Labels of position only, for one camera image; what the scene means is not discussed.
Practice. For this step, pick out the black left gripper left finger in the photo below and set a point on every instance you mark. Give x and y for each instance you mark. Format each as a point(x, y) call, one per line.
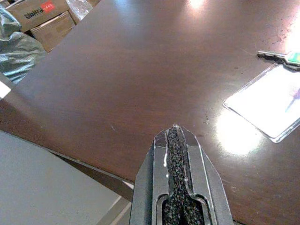
point(150, 199)

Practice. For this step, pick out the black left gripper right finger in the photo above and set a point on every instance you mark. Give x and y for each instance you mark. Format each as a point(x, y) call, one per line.
point(211, 199)

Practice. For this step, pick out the white card badge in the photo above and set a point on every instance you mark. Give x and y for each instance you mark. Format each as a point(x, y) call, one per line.
point(264, 105)

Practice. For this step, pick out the key with green head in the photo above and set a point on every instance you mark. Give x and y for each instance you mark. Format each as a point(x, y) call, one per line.
point(269, 55)

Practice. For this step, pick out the plain brown cardboard box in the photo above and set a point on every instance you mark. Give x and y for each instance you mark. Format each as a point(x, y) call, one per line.
point(54, 32)

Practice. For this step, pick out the grey-green plastic bag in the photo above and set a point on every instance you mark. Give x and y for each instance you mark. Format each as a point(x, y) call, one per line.
point(18, 54)

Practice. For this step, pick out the clear plastic bag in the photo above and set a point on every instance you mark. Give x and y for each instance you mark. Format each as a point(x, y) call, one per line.
point(79, 9)

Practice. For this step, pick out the cardboard box with red label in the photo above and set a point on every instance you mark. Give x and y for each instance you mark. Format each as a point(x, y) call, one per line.
point(30, 14)

